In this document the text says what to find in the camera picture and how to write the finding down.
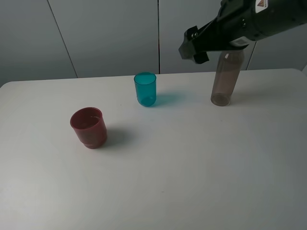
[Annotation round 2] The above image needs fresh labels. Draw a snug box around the teal transparent plastic cup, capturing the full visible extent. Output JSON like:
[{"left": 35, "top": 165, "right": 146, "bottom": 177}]
[{"left": 134, "top": 72, "right": 156, "bottom": 107}]

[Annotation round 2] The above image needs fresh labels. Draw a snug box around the red plastic cup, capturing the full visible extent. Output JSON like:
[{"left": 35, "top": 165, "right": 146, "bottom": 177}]
[{"left": 70, "top": 107, "right": 107, "bottom": 149}]

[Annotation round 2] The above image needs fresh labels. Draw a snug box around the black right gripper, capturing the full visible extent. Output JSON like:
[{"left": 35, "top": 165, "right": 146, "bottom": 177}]
[{"left": 178, "top": 0, "right": 307, "bottom": 64}]

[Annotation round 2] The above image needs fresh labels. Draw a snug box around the smoky transparent water bottle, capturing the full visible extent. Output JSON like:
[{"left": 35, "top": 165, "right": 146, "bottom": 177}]
[{"left": 211, "top": 50, "right": 244, "bottom": 106}]

